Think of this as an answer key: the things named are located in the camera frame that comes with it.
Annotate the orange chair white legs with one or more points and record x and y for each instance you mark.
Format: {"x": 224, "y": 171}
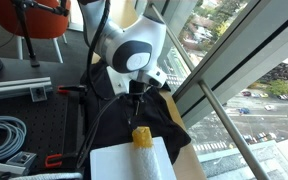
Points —
{"x": 40, "y": 20}

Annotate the black zip jumper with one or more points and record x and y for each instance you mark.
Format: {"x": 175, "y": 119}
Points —
{"x": 157, "y": 113}

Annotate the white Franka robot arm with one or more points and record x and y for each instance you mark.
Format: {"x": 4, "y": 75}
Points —
{"x": 140, "y": 33}

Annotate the steel window handrail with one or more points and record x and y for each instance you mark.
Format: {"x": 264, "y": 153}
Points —
{"x": 224, "y": 120}

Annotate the short aluminium extrusion rail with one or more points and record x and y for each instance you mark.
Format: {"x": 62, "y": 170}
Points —
{"x": 4, "y": 167}

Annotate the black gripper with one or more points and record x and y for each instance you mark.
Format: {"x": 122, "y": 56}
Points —
{"x": 138, "y": 87}

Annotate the white foam board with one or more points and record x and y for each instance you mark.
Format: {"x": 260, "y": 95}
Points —
{"x": 114, "y": 163}

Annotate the grey corner bracket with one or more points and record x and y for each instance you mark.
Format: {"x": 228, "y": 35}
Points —
{"x": 22, "y": 158}
{"x": 38, "y": 94}

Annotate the black perforated breadboard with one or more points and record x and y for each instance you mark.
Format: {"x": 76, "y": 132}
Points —
{"x": 47, "y": 123}

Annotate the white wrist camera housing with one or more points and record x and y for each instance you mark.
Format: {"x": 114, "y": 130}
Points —
{"x": 155, "y": 78}

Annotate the orange black clamp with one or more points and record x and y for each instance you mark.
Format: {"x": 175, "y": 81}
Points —
{"x": 65, "y": 89}
{"x": 52, "y": 160}

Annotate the grey window frame beam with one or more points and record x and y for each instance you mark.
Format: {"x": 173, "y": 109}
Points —
{"x": 250, "y": 43}

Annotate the white roll with yellow tape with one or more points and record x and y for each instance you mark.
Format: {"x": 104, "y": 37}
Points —
{"x": 147, "y": 163}

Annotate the long aluminium extrusion rail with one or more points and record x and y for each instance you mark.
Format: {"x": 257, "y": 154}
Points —
{"x": 10, "y": 87}

